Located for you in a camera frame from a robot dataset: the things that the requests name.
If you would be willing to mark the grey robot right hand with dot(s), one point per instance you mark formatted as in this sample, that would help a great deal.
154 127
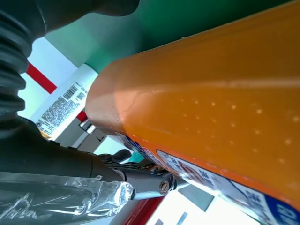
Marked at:
47 161

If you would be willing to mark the teal bottle with white label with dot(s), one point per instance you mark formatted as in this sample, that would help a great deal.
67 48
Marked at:
63 105

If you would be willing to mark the green table mat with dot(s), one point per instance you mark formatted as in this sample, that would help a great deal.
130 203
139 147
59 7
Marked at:
105 34

